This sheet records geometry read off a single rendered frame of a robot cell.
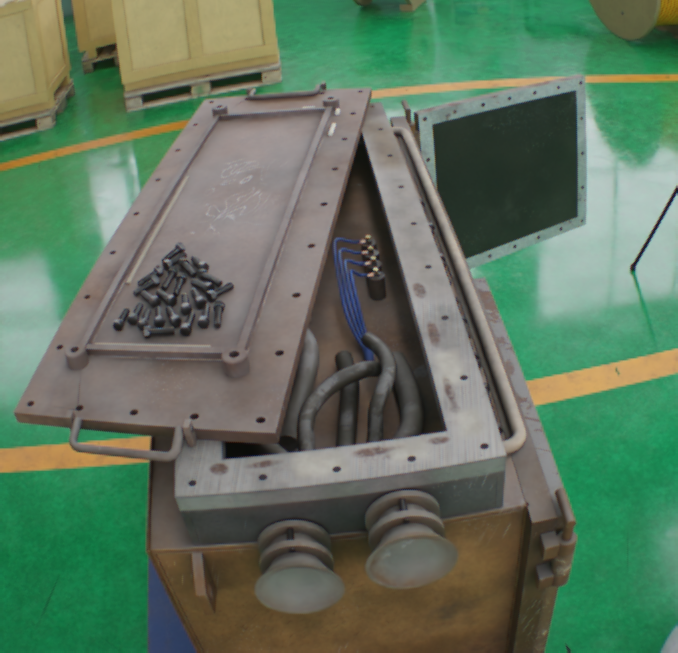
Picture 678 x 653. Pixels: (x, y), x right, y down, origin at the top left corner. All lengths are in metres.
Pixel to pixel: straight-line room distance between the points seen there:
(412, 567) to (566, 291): 2.81
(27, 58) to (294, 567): 5.79
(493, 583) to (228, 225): 0.85
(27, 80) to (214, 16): 1.56
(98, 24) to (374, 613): 6.86
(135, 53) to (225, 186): 4.61
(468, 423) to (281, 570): 0.34
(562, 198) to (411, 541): 1.94
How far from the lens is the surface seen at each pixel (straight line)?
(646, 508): 2.97
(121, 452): 1.27
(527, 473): 1.34
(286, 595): 1.25
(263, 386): 1.33
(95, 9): 7.80
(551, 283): 3.97
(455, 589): 1.43
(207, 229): 1.74
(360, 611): 1.44
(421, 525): 1.19
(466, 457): 1.21
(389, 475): 1.19
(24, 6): 6.53
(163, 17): 6.36
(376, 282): 1.68
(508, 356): 1.56
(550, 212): 2.95
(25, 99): 6.75
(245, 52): 6.40
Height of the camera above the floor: 2.19
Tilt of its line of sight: 34 degrees down
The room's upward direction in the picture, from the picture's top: 6 degrees counter-clockwise
